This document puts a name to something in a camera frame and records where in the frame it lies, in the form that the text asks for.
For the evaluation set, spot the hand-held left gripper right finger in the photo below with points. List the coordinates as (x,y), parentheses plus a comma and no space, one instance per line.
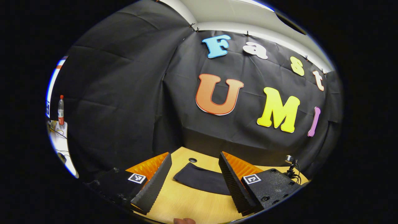
(234,186)

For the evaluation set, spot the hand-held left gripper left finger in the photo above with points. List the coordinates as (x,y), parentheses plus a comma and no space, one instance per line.
(154,186)

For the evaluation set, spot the black jeans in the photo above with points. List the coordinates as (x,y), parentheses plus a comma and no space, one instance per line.
(202,179)

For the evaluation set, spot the small black webcam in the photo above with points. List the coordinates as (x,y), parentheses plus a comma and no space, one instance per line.
(291,169)

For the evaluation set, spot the black backdrop cloth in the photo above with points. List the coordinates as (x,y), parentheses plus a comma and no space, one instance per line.
(124,93)

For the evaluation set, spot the white side table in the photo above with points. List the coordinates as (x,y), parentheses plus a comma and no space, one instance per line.
(60,144)

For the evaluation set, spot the clear bottle with red label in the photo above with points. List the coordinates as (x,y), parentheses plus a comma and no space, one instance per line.
(61,113)

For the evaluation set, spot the ceiling light panel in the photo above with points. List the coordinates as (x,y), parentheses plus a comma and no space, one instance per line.
(258,3)

